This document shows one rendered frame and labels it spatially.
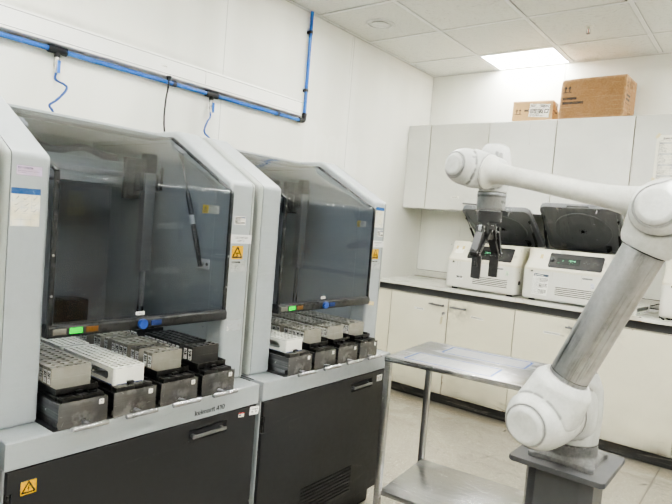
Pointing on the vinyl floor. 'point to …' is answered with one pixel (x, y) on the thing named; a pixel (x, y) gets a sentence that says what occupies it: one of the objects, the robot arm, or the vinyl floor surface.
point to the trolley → (404, 487)
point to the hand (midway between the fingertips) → (484, 273)
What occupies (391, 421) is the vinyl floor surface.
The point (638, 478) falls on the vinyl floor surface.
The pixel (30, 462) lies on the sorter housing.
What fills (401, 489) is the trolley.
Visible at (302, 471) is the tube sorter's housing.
